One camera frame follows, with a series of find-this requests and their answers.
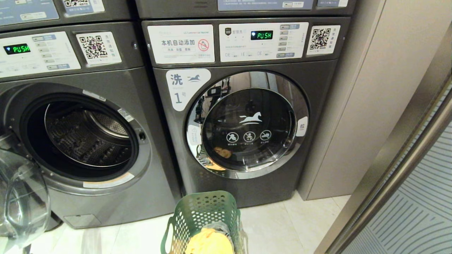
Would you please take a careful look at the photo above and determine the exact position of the round chrome washer door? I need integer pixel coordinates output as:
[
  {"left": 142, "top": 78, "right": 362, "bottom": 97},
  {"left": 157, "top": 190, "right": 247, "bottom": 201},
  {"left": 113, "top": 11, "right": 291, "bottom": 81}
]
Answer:
[{"left": 186, "top": 71, "right": 310, "bottom": 180}]

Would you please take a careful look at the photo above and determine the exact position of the green perforated laundry basket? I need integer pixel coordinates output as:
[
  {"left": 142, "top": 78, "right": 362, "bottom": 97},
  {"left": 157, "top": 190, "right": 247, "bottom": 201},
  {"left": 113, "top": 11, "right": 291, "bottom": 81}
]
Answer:
[{"left": 161, "top": 190, "right": 248, "bottom": 254}]

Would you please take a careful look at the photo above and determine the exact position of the clear glass washer door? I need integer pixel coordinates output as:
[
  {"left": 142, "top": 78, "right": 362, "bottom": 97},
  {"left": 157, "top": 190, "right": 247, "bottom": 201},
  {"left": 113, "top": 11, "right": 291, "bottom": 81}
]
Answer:
[{"left": 0, "top": 134, "right": 51, "bottom": 252}]

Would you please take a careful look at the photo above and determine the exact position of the grey washing machine closed door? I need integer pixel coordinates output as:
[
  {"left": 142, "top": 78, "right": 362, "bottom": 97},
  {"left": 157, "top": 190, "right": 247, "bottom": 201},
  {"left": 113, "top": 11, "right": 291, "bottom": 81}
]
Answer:
[{"left": 142, "top": 17, "right": 351, "bottom": 208}]

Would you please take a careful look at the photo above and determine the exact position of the grey garment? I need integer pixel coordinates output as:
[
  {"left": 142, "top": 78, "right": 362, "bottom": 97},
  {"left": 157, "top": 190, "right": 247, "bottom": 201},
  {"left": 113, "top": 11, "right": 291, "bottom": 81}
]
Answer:
[{"left": 209, "top": 222, "right": 240, "bottom": 254}]

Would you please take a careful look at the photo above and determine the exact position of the yellow garment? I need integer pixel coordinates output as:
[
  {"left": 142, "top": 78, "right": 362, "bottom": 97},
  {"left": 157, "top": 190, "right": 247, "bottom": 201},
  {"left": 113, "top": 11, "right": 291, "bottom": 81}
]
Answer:
[{"left": 185, "top": 228, "right": 234, "bottom": 254}]

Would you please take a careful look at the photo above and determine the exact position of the grey stacked dryer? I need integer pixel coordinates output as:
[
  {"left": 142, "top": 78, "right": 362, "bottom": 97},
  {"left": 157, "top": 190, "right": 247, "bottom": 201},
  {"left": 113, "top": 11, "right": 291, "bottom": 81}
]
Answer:
[
  {"left": 0, "top": 0, "right": 138, "bottom": 33},
  {"left": 136, "top": 0, "right": 357, "bottom": 19}
]

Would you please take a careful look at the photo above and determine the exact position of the beige tall cabinet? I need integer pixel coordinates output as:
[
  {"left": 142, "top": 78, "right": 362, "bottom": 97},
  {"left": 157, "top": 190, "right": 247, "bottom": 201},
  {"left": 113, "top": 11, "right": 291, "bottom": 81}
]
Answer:
[{"left": 297, "top": 0, "right": 452, "bottom": 201}]

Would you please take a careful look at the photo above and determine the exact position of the grey washing machine open drum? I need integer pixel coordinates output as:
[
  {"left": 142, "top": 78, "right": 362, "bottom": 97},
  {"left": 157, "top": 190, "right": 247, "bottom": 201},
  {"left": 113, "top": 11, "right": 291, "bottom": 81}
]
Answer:
[{"left": 0, "top": 22, "right": 182, "bottom": 229}]

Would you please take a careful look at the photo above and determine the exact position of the metal framed glass door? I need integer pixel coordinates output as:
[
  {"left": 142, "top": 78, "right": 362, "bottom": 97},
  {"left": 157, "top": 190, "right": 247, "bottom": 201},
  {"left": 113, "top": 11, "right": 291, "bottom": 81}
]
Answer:
[{"left": 314, "top": 25, "right": 452, "bottom": 254}]

